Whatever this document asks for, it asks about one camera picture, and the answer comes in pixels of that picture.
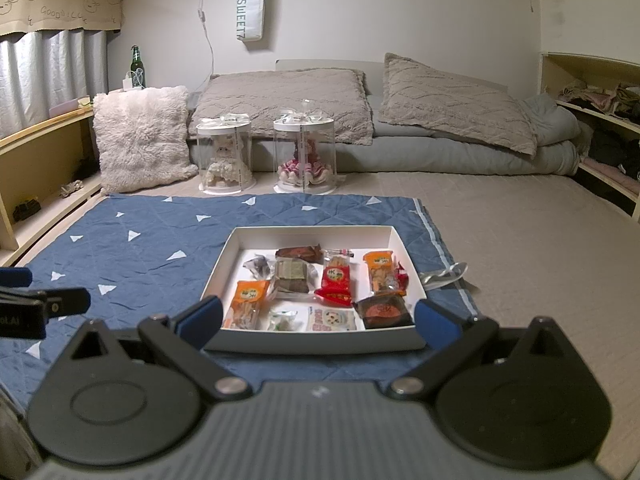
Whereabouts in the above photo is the clear case with white doll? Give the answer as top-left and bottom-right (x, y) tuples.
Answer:
(196, 115), (257, 194)

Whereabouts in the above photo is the white snack packet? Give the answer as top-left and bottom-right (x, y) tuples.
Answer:
(306, 307), (366, 333)

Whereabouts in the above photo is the white ribbon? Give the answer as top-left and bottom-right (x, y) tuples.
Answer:
(419, 261), (470, 291)

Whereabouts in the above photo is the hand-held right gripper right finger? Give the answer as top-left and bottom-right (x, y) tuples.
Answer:
(384, 298), (581, 403)

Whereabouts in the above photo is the long wooden shelf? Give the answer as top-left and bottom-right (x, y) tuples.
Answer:
(0, 105), (106, 268)

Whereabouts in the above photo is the beige printed valance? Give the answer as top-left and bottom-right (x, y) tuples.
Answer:
(0, 0), (125, 37)

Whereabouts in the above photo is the clear-wrapped brown square cake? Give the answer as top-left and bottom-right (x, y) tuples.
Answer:
(270, 257), (317, 295)

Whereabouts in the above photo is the small dark object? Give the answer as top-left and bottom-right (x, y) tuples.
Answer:
(12, 200), (41, 222)

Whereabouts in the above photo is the small dark candy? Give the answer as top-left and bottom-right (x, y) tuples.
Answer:
(243, 255), (275, 281)

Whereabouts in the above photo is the green glass bottle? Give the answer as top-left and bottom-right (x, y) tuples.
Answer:
(130, 45), (146, 88)

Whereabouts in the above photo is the white fluffy pillow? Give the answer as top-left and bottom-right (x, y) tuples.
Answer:
(93, 86), (198, 194)

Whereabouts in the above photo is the orange biscuit packet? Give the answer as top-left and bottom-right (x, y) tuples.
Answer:
(222, 280), (272, 331)
(362, 250), (407, 297)

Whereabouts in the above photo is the clear case with red doll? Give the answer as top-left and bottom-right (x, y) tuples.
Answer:
(272, 110), (340, 195)

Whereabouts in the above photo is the white hanging bag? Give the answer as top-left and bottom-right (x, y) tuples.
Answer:
(234, 0), (266, 42)

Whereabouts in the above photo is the flat grey textured pillow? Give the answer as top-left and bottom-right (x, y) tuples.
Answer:
(192, 69), (376, 147)

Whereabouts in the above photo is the white cardboard box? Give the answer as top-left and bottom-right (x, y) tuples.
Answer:
(200, 226), (427, 352)

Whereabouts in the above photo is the leaning grey textured pillow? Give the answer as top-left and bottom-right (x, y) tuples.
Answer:
(378, 53), (538, 156)

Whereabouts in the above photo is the white hanging cable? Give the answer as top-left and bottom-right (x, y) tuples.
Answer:
(190, 0), (216, 91)

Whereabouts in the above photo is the grey curtain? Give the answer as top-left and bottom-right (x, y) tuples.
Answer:
(0, 29), (108, 136)

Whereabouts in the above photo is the red biscuit packet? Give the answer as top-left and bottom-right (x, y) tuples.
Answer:
(314, 248), (356, 307)

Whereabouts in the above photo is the brown snack packet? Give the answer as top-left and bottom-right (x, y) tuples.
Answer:
(275, 243), (324, 264)

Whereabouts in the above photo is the small green candy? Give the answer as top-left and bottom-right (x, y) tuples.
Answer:
(266, 307), (299, 333)

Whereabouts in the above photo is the blue quilted mat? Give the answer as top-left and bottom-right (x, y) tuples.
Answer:
(0, 193), (478, 401)

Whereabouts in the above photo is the black cake packet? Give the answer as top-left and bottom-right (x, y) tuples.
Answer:
(352, 294), (416, 331)

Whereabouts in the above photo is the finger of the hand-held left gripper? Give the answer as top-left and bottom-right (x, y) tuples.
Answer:
(0, 266), (34, 287)
(0, 287), (92, 321)

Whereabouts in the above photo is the wooden shelf with clothes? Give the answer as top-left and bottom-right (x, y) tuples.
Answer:
(539, 51), (640, 223)

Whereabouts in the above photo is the folded grey duvet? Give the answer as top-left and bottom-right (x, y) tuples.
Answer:
(187, 92), (593, 177)

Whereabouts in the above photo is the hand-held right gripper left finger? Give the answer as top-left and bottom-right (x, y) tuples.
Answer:
(64, 295), (253, 403)

